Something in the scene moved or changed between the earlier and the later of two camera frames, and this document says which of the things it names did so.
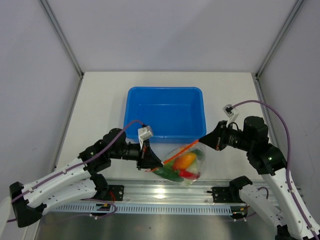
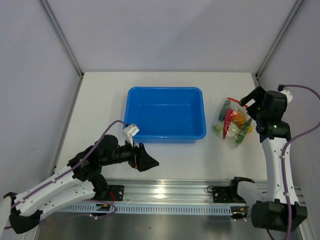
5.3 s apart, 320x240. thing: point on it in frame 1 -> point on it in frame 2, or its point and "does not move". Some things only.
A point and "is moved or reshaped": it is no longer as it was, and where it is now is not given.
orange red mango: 183,161 -> 239,118
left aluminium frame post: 62,35 does not move
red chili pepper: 185,173 is moved or reshaped
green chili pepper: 199,153 is moved or reshaped
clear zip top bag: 185,167 is moved or reshaped
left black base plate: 114,193 does not move
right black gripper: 216,139 -> 257,95
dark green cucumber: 169,173 -> 226,105
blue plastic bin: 175,114 does not move
